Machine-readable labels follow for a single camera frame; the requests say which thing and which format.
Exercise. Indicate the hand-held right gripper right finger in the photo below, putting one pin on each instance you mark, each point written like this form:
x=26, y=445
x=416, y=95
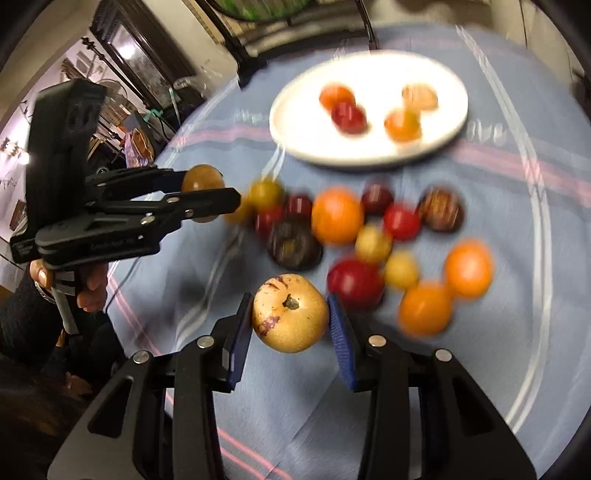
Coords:
x=339, y=341

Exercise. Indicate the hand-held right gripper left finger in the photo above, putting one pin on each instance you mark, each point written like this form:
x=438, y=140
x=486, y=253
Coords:
x=241, y=341

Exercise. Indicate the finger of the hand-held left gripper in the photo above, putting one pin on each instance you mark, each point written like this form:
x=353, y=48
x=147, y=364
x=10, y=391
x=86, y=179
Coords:
x=138, y=178
x=212, y=202

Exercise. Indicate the olive yellow cherry tomato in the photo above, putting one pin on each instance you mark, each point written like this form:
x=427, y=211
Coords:
x=203, y=177

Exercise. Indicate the large pale yellow fruit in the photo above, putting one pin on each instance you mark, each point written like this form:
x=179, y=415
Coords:
x=291, y=318

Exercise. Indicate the green yellow cherry tomato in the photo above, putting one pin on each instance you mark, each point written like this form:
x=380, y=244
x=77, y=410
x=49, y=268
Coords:
x=265, y=194

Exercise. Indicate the small red cherry tomato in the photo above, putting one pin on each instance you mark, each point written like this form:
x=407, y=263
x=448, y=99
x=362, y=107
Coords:
x=268, y=221

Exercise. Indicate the large red plum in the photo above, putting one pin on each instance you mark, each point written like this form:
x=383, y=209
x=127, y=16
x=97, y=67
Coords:
x=355, y=284

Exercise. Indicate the dark purple round fruit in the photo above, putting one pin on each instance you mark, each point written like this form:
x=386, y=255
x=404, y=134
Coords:
x=293, y=244

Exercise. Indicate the large orange tomato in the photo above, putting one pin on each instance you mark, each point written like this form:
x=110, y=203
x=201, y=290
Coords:
x=425, y=308

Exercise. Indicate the white oval plate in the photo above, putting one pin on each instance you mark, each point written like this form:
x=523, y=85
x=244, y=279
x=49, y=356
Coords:
x=300, y=134

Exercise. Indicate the orange mandarin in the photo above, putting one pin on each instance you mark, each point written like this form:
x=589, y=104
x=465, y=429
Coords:
x=468, y=268
x=337, y=216

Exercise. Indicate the person's left forearm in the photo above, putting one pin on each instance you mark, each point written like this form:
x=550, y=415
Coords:
x=23, y=318

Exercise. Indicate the person's left hand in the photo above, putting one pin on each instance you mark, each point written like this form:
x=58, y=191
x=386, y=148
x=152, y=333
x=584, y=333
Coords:
x=92, y=288

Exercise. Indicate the purple orange bag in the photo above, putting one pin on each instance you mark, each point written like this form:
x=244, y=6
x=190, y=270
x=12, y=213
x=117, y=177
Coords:
x=136, y=146

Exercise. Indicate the small dark red tomato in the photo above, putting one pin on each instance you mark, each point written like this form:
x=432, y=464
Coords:
x=298, y=206

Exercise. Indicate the electric fan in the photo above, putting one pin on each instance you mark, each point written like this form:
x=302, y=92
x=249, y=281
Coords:
x=110, y=88

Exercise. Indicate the clear plastic bag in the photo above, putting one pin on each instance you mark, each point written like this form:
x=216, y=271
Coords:
x=187, y=86

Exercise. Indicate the dark wooden glass cabinet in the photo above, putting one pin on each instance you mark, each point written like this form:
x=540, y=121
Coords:
x=134, y=60

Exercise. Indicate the blue striped tablecloth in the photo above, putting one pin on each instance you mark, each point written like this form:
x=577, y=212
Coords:
x=485, y=369

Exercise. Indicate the dark red plum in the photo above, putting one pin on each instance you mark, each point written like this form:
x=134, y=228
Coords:
x=376, y=197

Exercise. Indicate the small orange cherry tomato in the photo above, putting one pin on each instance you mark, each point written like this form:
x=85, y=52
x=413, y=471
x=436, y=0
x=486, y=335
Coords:
x=402, y=125

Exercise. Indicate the pale striped fruit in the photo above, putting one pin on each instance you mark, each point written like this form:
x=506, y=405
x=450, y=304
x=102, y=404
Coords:
x=419, y=97

